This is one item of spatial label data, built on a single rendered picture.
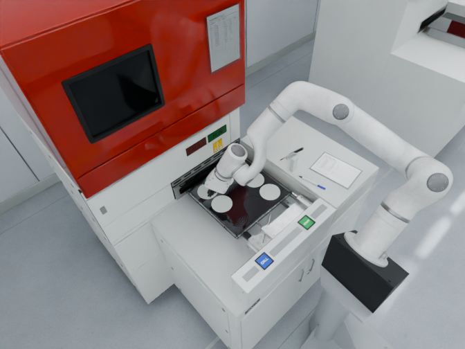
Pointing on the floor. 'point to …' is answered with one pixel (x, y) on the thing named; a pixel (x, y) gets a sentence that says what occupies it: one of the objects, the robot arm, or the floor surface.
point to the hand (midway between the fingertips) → (210, 192)
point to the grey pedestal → (339, 319)
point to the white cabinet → (295, 287)
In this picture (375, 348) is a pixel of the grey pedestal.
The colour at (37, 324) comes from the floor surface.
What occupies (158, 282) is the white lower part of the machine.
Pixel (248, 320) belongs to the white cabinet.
